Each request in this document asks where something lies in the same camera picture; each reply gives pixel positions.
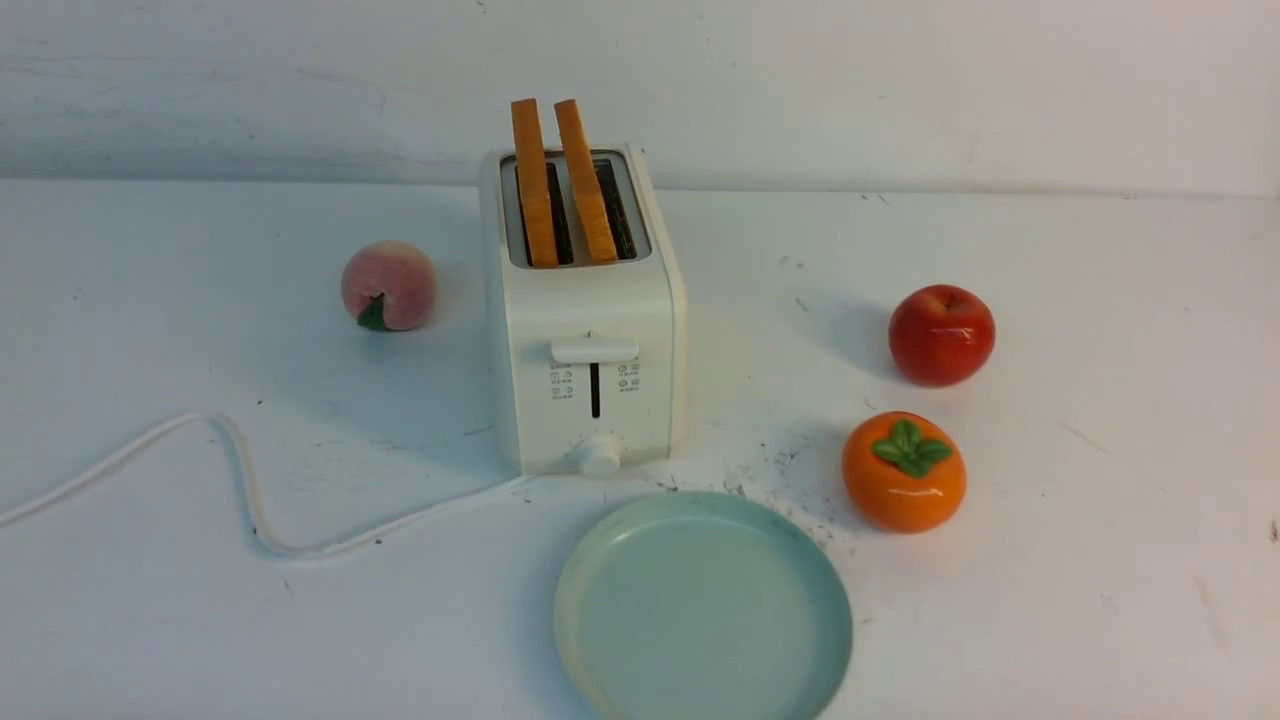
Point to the red apple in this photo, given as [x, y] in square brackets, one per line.
[941, 335]

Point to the white two-slot toaster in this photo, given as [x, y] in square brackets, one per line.
[590, 362]

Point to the orange persimmon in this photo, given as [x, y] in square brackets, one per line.
[903, 473]

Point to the toast slice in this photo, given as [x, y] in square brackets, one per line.
[533, 184]
[586, 190]

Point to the pink peach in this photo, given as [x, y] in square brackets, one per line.
[389, 286]

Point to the light green plate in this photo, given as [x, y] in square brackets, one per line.
[702, 605]

